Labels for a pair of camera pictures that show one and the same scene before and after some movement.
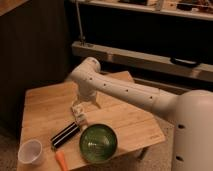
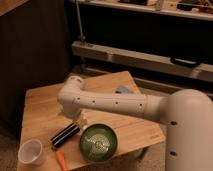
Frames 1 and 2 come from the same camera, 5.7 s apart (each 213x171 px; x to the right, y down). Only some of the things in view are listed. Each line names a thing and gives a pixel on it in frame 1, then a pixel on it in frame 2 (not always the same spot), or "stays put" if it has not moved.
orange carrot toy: (60, 157) stays put
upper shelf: (196, 9) stays put
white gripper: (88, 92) -> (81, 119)
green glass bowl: (98, 143) stays put
